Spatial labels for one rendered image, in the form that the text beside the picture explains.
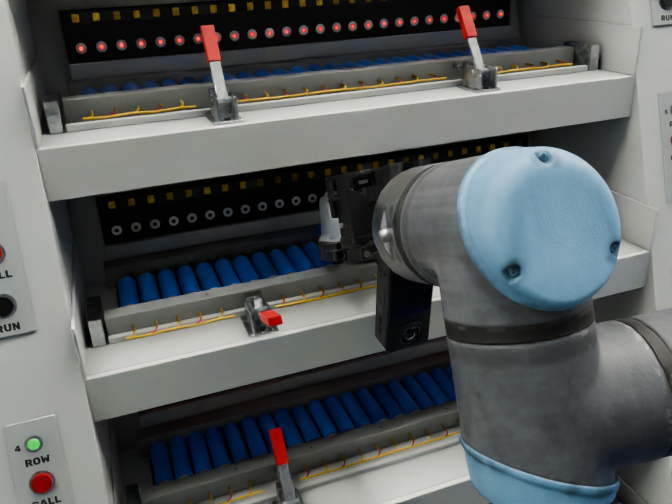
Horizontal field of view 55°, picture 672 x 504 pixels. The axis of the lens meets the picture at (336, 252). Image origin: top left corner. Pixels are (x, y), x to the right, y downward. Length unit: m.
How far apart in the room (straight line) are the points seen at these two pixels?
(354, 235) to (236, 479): 0.30
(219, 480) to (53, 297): 0.26
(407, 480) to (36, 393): 0.37
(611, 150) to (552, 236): 0.47
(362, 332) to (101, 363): 0.24
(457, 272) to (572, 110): 0.40
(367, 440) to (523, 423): 0.36
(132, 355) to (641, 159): 0.57
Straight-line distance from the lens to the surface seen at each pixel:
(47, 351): 0.59
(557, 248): 0.37
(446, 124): 0.66
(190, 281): 0.68
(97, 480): 0.62
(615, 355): 0.42
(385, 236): 0.46
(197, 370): 0.60
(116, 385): 0.60
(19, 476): 0.62
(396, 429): 0.74
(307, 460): 0.72
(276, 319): 0.54
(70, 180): 0.58
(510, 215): 0.35
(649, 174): 0.80
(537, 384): 0.39
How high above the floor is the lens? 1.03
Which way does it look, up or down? 7 degrees down
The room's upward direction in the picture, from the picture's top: 9 degrees counter-clockwise
